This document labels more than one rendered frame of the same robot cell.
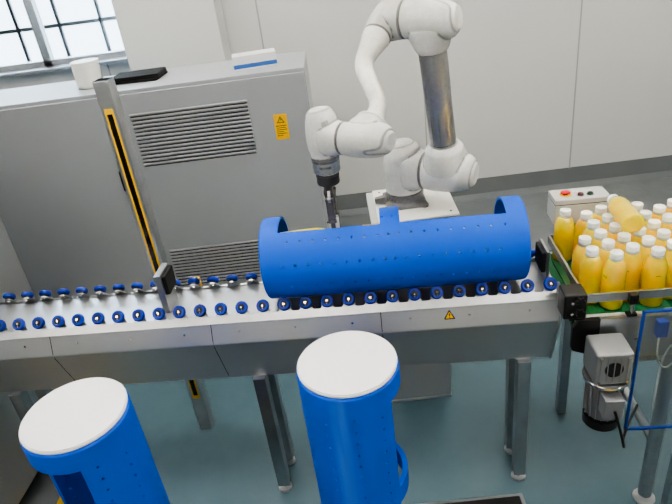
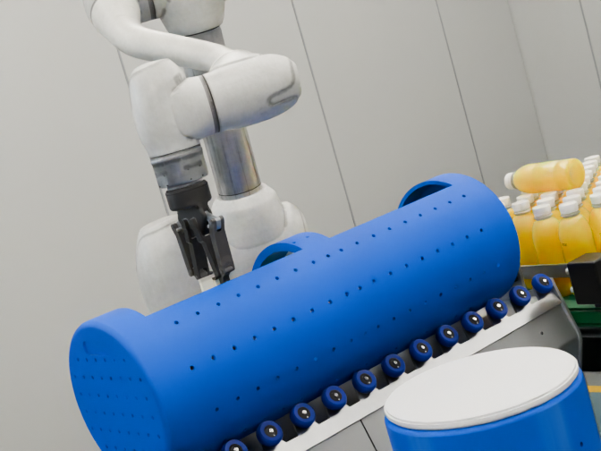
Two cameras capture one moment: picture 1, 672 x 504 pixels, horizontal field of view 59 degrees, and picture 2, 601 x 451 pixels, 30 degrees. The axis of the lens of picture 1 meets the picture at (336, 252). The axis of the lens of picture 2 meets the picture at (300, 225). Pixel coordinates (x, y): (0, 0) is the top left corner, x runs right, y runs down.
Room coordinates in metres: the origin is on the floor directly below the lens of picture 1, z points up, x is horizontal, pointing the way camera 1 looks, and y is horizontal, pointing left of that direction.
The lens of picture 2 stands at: (0.31, 1.20, 1.53)
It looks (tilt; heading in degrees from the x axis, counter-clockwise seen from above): 8 degrees down; 316
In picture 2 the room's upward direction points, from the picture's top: 16 degrees counter-clockwise
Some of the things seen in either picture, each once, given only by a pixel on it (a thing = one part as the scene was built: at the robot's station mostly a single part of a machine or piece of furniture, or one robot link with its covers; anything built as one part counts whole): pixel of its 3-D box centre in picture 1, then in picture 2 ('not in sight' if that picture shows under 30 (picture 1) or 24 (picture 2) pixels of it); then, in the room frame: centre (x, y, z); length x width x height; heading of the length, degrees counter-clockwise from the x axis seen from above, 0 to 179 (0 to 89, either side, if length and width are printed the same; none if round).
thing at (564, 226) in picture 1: (563, 236); not in sight; (1.88, -0.84, 0.99); 0.07 x 0.07 x 0.19
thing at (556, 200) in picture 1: (577, 204); not in sight; (2.00, -0.94, 1.05); 0.20 x 0.10 x 0.10; 84
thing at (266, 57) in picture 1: (254, 59); not in sight; (3.46, 0.31, 1.48); 0.24 x 0.12 x 0.08; 96
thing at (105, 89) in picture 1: (163, 279); not in sight; (2.21, 0.75, 0.85); 0.06 x 0.06 x 1.70; 84
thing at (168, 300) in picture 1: (168, 287); not in sight; (1.87, 0.62, 1.00); 0.10 x 0.04 x 0.15; 174
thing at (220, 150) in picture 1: (152, 198); not in sight; (3.51, 1.10, 0.72); 2.15 x 0.54 x 1.45; 88
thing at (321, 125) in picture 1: (325, 131); (169, 105); (1.80, -0.02, 1.53); 0.13 x 0.11 x 0.16; 56
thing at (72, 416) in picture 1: (74, 413); not in sight; (1.22, 0.75, 1.03); 0.28 x 0.28 x 0.01
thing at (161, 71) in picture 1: (137, 75); not in sight; (3.55, 1.00, 1.46); 0.32 x 0.23 x 0.04; 88
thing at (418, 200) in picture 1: (400, 195); not in sight; (2.33, -0.31, 1.04); 0.22 x 0.18 x 0.06; 87
